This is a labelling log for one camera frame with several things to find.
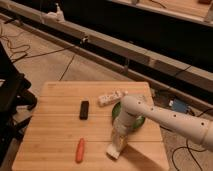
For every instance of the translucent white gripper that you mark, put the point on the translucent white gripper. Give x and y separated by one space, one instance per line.
122 127

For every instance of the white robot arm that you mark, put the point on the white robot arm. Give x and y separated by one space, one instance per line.
198 130

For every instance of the white power strip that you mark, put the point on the white power strip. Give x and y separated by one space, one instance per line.
110 98

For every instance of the black rectangular block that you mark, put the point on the black rectangular block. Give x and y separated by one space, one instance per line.
84 109

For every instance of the orange carrot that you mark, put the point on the orange carrot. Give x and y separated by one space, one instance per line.
80 150

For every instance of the blue box on floor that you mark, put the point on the blue box on floor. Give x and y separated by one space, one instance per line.
178 106

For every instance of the black chair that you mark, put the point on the black chair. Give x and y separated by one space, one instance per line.
14 92

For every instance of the white object on rail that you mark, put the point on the white object on rail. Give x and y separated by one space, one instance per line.
58 15

